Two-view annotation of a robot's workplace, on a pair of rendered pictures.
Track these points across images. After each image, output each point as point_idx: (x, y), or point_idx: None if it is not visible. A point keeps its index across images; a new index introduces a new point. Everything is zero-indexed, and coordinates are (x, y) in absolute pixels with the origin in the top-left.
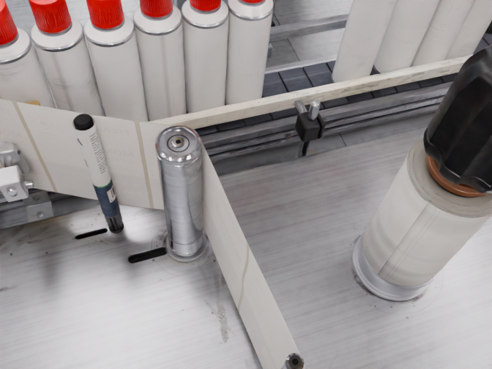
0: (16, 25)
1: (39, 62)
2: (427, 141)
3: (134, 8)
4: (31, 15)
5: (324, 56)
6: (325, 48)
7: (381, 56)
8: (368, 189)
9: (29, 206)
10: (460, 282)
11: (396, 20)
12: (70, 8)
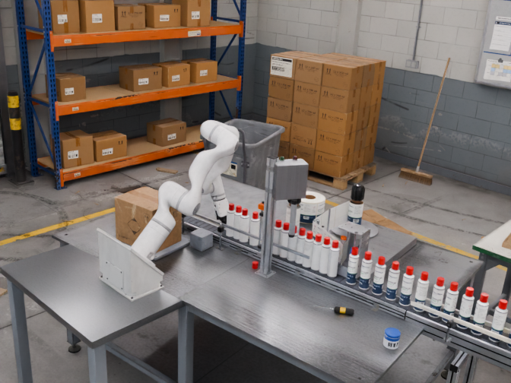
0: (287, 300)
1: (293, 291)
2: (298, 202)
3: (257, 286)
4: (280, 300)
5: (249, 248)
6: (236, 257)
7: (247, 237)
8: None
9: None
10: None
11: (248, 227)
12: (270, 295)
